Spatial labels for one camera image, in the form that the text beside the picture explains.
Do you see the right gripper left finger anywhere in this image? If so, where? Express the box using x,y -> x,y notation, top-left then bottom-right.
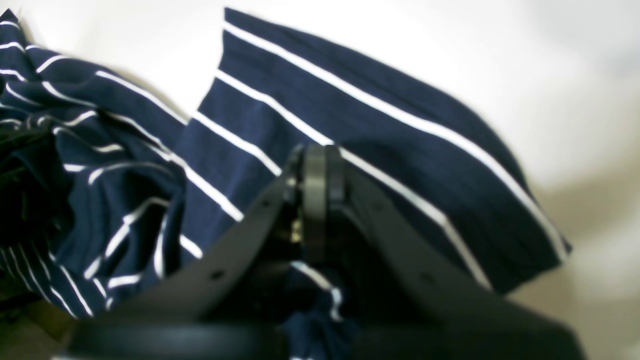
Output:
56,145 -> 329,360

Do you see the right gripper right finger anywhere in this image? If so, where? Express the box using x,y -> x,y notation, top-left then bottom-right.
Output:
327,146 -> 585,360

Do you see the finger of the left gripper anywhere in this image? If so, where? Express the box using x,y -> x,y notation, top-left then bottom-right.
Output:
0,125 -> 71,249

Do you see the navy white striped t-shirt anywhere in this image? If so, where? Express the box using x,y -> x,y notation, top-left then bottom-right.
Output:
1,8 -> 570,360

